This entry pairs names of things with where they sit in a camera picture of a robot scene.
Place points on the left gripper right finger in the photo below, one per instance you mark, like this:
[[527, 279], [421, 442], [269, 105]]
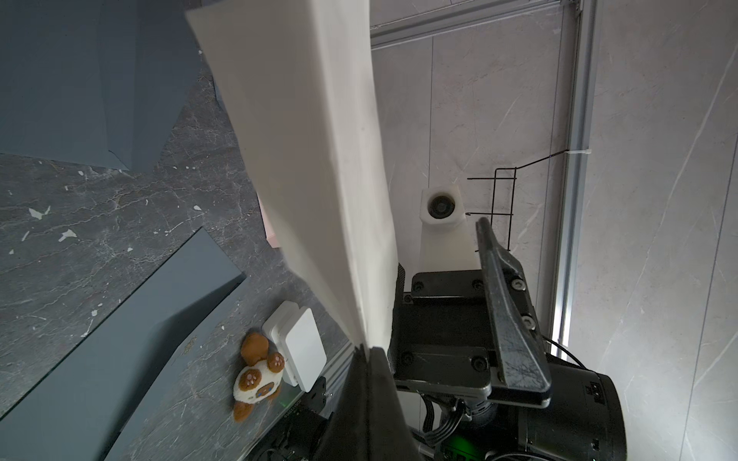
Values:
[[388, 436]]

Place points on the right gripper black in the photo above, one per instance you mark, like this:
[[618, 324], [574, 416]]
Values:
[[496, 393]]

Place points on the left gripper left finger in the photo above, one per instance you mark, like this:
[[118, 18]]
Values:
[[346, 436]]

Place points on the pink envelope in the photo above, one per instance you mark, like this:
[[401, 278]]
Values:
[[270, 235]]

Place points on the brown white bear plush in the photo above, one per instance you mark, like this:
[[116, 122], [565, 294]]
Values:
[[261, 378]]

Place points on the white rectangular box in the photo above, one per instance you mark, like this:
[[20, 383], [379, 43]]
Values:
[[293, 330]]

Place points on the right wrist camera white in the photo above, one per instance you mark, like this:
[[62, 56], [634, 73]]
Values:
[[446, 242]]

